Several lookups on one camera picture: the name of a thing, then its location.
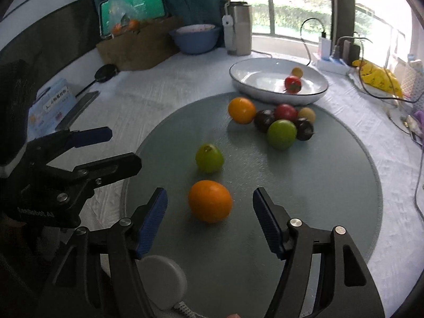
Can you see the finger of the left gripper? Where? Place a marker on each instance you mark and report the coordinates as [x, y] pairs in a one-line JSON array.
[[83, 179], [51, 146]]

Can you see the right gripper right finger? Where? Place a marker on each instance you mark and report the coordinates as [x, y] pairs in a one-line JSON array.
[[345, 285]]

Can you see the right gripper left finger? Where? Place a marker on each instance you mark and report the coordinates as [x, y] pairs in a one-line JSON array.
[[97, 275]]

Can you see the green fruit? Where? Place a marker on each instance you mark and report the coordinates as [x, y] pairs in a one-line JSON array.
[[209, 159], [281, 134]]

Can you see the orange fruit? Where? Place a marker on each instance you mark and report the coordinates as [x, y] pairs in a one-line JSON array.
[[210, 201], [242, 110]]

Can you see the dark plum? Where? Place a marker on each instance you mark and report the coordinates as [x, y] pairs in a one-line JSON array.
[[305, 129], [264, 119]]

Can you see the brown kiwi fruit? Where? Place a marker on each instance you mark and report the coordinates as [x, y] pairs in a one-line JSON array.
[[307, 113]]

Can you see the red round fruit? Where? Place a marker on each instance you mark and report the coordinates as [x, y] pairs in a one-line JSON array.
[[285, 112]]

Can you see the red tomato with stem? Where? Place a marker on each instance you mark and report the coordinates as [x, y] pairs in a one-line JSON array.
[[293, 84]]

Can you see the small yellow fruit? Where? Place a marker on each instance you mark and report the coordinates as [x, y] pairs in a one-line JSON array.
[[298, 72]]

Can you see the blue tissue box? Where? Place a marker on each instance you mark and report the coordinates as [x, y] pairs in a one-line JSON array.
[[49, 110]]

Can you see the white round disc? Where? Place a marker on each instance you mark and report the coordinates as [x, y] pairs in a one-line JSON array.
[[163, 280]]

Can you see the black round speaker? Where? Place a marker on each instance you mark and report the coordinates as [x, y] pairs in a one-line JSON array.
[[102, 75]]

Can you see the round grey placemat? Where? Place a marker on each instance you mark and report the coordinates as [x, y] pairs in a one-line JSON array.
[[327, 181]]

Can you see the cardboard box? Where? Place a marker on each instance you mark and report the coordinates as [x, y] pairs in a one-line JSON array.
[[142, 49]]

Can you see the plastic bag of oranges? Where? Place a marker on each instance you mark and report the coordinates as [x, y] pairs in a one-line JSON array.
[[125, 15]]

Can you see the green screen tablet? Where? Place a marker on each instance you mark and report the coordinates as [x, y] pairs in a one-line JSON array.
[[154, 9]]

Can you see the blue plastic bowl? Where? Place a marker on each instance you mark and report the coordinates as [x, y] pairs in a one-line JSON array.
[[196, 39]]

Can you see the yellow plastic bag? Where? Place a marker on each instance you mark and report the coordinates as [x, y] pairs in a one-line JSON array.
[[378, 77]]

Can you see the white ceramic bowl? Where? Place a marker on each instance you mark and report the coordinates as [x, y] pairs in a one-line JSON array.
[[264, 79]]

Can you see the white power strip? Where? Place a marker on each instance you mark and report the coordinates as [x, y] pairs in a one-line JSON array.
[[331, 65]]

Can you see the white woven basket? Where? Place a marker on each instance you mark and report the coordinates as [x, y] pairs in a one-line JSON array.
[[412, 84]]

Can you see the black charger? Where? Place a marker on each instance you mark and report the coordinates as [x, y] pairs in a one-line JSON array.
[[350, 52]]

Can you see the white charger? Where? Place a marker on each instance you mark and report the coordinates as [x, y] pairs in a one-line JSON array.
[[324, 46]]

